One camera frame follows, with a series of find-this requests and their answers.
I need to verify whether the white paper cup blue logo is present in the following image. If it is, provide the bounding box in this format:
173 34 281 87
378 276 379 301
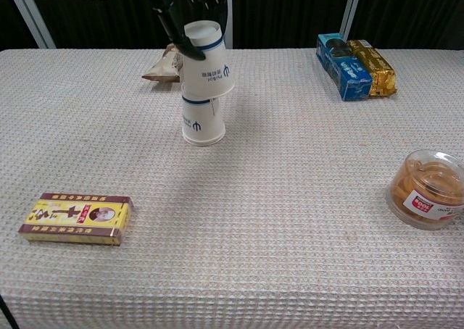
181 20 236 99
181 84 226 147

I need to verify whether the brown beige snack packet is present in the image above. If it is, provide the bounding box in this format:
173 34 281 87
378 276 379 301
141 42 186 83

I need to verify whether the dark green curtain panel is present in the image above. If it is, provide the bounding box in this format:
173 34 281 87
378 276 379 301
21 0 223 50
231 0 355 50
0 0 41 50
349 0 464 50

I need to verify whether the blue cookie pack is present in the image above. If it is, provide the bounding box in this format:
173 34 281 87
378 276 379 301
315 33 374 102

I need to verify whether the gold foil biscuit pack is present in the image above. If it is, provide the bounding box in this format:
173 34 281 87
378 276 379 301
347 39 398 98

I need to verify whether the beige woven tablecloth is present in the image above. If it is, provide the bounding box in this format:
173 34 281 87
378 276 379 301
0 48 464 329

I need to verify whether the yellow maroon printed box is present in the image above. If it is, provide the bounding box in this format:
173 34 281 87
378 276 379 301
18 192 134 246

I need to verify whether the clear plastic cookie tub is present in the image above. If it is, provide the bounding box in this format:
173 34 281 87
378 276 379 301
385 149 464 230

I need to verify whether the white partition post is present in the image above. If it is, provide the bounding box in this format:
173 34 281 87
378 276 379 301
10 0 57 50
339 0 365 42
220 0 233 50

